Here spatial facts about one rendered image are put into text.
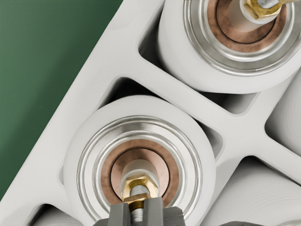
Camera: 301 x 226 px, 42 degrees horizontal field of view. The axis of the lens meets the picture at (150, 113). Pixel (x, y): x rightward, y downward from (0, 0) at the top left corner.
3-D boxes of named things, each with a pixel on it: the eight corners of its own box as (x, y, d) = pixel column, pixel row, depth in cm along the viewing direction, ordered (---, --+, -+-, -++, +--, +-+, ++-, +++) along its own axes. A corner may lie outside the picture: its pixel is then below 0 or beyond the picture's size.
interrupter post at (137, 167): (147, 202, 24) (148, 220, 21) (113, 183, 24) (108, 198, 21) (166, 168, 24) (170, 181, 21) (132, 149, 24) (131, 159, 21)
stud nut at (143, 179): (115, 188, 21) (114, 192, 20) (138, 166, 21) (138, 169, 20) (141, 214, 21) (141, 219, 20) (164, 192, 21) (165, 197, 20)
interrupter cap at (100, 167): (162, 258, 24) (162, 262, 24) (55, 198, 24) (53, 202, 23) (224, 153, 24) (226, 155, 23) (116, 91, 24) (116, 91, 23)
